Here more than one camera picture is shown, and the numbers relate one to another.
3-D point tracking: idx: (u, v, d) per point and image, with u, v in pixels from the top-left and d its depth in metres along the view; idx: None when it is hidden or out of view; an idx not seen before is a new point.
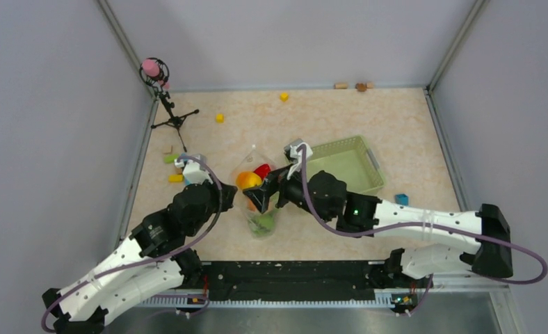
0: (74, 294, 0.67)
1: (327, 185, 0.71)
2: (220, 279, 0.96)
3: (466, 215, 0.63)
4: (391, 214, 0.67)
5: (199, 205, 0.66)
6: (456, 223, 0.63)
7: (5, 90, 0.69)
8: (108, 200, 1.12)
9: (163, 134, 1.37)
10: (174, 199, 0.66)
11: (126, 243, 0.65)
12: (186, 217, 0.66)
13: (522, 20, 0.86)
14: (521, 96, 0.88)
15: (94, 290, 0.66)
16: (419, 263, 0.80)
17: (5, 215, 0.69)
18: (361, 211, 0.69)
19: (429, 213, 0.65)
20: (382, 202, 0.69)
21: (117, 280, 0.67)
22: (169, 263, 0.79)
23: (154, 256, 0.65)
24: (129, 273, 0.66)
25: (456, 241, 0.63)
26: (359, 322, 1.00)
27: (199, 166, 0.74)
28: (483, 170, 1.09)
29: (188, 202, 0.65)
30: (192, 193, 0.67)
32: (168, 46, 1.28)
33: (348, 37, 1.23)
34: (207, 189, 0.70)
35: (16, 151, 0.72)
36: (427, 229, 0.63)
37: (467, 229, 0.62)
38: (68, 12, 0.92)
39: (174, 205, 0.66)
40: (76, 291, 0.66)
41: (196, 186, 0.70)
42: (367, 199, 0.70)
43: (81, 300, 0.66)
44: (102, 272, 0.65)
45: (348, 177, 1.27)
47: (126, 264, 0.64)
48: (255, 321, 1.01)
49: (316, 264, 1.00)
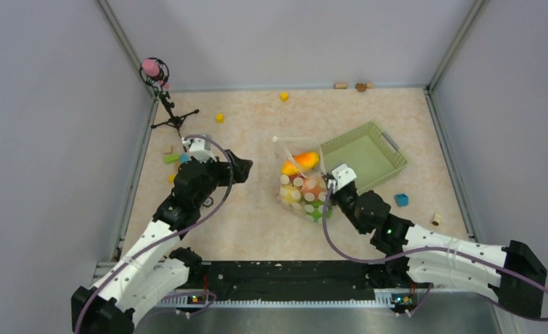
0: (113, 281, 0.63)
1: (373, 203, 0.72)
2: (220, 279, 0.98)
3: (493, 248, 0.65)
4: (420, 238, 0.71)
5: (199, 177, 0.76)
6: (480, 253, 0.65)
7: (5, 88, 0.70)
8: (108, 199, 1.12)
9: (163, 134, 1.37)
10: (176, 181, 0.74)
11: (150, 227, 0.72)
12: (192, 191, 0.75)
13: (521, 19, 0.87)
14: (521, 94, 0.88)
15: (134, 271, 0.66)
16: (432, 271, 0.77)
17: (3, 213, 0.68)
18: (394, 232, 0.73)
19: (455, 241, 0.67)
20: (415, 225, 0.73)
21: (152, 260, 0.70)
22: (173, 262, 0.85)
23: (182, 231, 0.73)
24: (161, 252, 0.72)
25: (478, 269, 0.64)
26: (360, 322, 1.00)
27: (204, 145, 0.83)
28: (483, 170, 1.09)
29: (190, 177, 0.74)
30: (187, 171, 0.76)
32: (169, 46, 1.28)
33: (348, 37, 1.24)
34: (200, 164, 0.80)
35: (15, 148, 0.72)
36: (451, 255, 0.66)
37: (491, 259, 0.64)
38: (68, 12, 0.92)
39: (179, 186, 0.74)
40: (115, 276, 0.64)
41: (187, 164, 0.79)
42: (401, 220, 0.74)
43: (123, 283, 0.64)
44: (140, 251, 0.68)
45: (368, 163, 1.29)
47: (159, 239, 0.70)
48: (255, 321, 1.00)
49: (316, 264, 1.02)
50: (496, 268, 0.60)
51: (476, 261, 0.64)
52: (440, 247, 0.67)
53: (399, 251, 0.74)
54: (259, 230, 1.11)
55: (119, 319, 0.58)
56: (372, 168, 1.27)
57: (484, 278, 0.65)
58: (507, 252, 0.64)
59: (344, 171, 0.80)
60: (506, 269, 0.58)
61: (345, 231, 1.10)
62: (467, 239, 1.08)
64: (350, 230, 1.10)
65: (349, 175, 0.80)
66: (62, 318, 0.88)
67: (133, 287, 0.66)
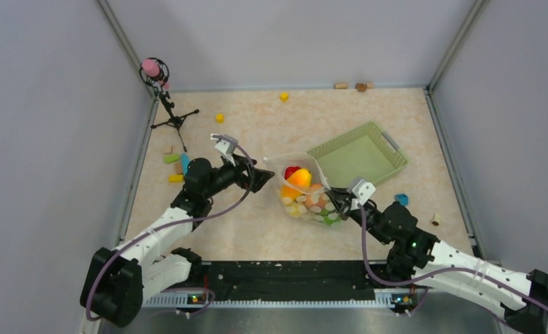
0: (135, 246, 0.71)
1: (400, 216, 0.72)
2: (221, 279, 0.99)
3: (518, 275, 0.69)
4: (447, 257, 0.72)
5: (206, 175, 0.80)
6: (507, 279, 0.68)
7: (5, 88, 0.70)
8: (108, 199, 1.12)
9: (163, 134, 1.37)
10: (186, 179, 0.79)
11: (169, 213, 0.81)
12: (202, 186, 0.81)
13: (521, 19, 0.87)
14: (521, 94, 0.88)
15: (154, 241, 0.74)
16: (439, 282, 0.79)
17: (3, 213, 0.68)
18: (419, 245, 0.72)
19: (483, 264, 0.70)
20: (439, 241, 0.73)
21: (167, 238, 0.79)
22: (174, 255, 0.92)
23: (199, 216, 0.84)
24: (176, 232, 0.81)
25: (502, 294, 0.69)
26: (360, 322, 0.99)
27: (229, 147, 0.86)
28: (483, 170, 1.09)
29: (196, 177, 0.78)
30: (196, 167, 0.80)
32: (169, 46, 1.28)
33: (348, 37, 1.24)
34: (205, 160, 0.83)
35: (15, 148, 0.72)
36: (478, 277, 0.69)
37: (516, 286, 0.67)
38: (68, 12, 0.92)
39: (188, 184, 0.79)
40: (137, 242, 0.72)
41: (197, 159, 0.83)
42: (426, 235, 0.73)
43: (144, 249, 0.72)
44: (160, 225, 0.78)
45: (368, 163, 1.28)
47: (177, 220, 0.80)
48: (255, 321, 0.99)
49: (316, 264, 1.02)
50: (522, 297, 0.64)
51: (502, 287, 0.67)
52: (469, 268, 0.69)
53: (421, 264, 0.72)
54: (259, 230, 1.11)
55: (137, 279, 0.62)
56: (372, 169, 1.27)
57: (501, 299, 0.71)
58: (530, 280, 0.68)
59: (365, 187, 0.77)
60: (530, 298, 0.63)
61: (345, 232, 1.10)
62: (467, 238, 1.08)
64: (350, 230, 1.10)
65: (370, 191, 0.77)
66: (62, 317, 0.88)
67: (149, 256, 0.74)
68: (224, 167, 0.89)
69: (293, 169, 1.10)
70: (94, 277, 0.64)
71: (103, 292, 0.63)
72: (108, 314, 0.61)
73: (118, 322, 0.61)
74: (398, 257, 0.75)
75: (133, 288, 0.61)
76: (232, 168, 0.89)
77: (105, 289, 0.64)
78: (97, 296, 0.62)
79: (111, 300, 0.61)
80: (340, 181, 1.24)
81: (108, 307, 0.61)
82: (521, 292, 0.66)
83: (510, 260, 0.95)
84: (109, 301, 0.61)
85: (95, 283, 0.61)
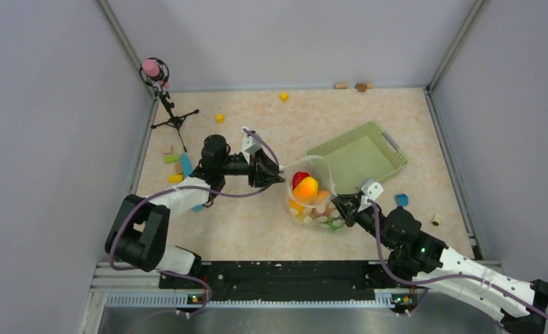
0: (162, 196, 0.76)
1: (405, 220, 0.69)
2: (220, 280, 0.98)
3: (522, 283, 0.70)
4: (455, 264, 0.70)
5: (222, 151, 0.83)
6: (512, 288, 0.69)
7: (5, 87, 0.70)
8: (108, 199, 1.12)
9: (163, 134, 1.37)
10: (202, 153, 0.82)
11: (188, 179, 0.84)
12: (217, 162, 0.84)
13: (521, 18, 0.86)
14: (521, 94, 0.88)
15: (179, 195, 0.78)
16: (441, 287, 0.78)
17: (3, 213, 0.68)
18: (428, 250, 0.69)
19: (489, 273, 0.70)
20: (448, 248, 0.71)
21: (189, 199, 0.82)
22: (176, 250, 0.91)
23: (215, 189, 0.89)
24: (198, 195, 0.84)
25: (505, 301, 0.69)
26: (360, 322, 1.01)
27: (254, 141, 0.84)
28: (482, 169, 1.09)
29: (215, 151, 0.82)
30: (213, 143, 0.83)
32: (170, 46, 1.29)
33: (348, 37, 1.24)
34: (222, 137, 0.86)
35: (15, 147, 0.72)
36: (485, 286, 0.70)
37: (520, 294, 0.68)
38: (68, 12, 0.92)
39: (204, 158, 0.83)
40: (164, 193, 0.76)
41: (215, 136, 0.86)
42: (434, 241, 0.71)
43: (170, 200, 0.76)
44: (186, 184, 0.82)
45: (368, 163, 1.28)
47: (198, 184, 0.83)
48: (255, 320, 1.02)
49: (316, 264, 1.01)
50: (526, 305, 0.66)
51: (508, 296, 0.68)
52: (477, 277, 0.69)
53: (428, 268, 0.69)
54: (259, 230, 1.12)
55: (164, 223, 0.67)
56: (373, 168, 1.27)
57: (503, 305, 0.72)
58: (533, 289, 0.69)
59: (374, 186, 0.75)
60: (534, 307, 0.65)
61: (345, 231, 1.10)
62: (467, 238, 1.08)
64: (349, 229, 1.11)
65: (378, 191, 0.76)
66: (63, 317, 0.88)
67: (173, 209, 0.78)
68: (240, 157, 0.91)
69: (300, 176, 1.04)
70: (120, 222, 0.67)
71: (127, 239, 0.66)
72: (133, 258, 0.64)
73: (142, 266, 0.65)
74: (405, 262, 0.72)
75: (160, 232, 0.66)
76: (247, 161, 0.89)
77: (130, 235, 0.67)
78: (122, 241, 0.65)
79: (135, 246, 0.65)
80: (341, 181, 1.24)
81: (133, 250, 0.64)
82: (526, 301, 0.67)
83: (510, 259, 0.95)
84: (132, 248, 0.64)
85: (124, 225, 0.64)
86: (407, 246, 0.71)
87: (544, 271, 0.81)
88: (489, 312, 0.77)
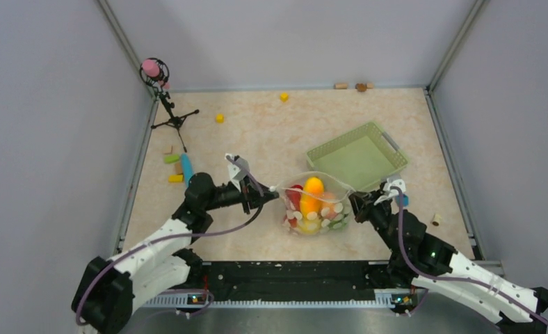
0: (129, 258, 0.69)
1: (410, 223, 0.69)
2: (220, 280, 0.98)
3: (526, 291, 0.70)
4: (464, 268, 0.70)
5: (206, 191, 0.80)
6: (517, 296, 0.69)
7: (5, 88, 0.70)
8: (108, 199, 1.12)
9: (163, 134, 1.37)
10: (186, 193, 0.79)
11: (169, 225, 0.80)
12: (202, 202, 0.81)
13: (521, 19, 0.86)
14: (521, 94, 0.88)
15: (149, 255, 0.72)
16: (441, 288, 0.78)
17: (3, 213, 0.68)
18: (438, 255, 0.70)
19: (497, 280, 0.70)
20: (457, 252, 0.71)
21: (165, 250, 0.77)
22: (174, 258, 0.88)
23: (199, 232, 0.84)
24: (175, 245, 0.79)
25: (509, 307, 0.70)
26: (360, 322, 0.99)
27: (240, 169, 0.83)
28: (482, 169, 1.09)
29: (198, 193, 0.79)
30: (197, 183, 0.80)
32: (170, 46, 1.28)
33: (348, 37, 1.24)
34: (206, 175, 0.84)
35: (14, 147, 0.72)
36: (491, 291, 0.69)
37: (524, 303, 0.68)
38: (68, 12, 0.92)
39: (188, 199, 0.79)
40: (132, 254, 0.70)
41: (200, 173, 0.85)
42: (444, 245, 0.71)
43: (138, 262, 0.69)
44: (158, 237, 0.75)
45: (369, 163, 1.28)
47: (175, 233, 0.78)
48: (255, 321, 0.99)
49: (316, 264, 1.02)
50: (530, 313, 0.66)
51: (512, 303, 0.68)
52: (485, 283, 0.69)
53: (436, 274, 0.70)
54: (259, 230, 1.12)
55: (126, 293, 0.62)
56: (372, 169, 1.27)
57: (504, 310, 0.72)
58: (537, 297, 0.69)
59: (398, 181, 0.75)
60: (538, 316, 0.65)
61: (345, 232, 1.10)
62: (467, 238, 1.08)
64: (349, 230, 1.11)
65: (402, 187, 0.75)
66: (62, 318, 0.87)
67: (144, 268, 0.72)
68: (230, 186, 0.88)
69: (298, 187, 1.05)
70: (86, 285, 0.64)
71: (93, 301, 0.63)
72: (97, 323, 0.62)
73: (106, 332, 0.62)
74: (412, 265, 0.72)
75: (121, 303, 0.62)
76: (237, 190, 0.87)
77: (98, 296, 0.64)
78: (87, 303, 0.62)
79: (99, 311, 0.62)
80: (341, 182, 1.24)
81: (97, 314, 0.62)
82: (530, 309, 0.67)
83: (509, 259, 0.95)
84: (97, 312, 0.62)
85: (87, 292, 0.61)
86: (414, 252, 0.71)
87: (544, 271, 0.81)
88: (487, 315, 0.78)
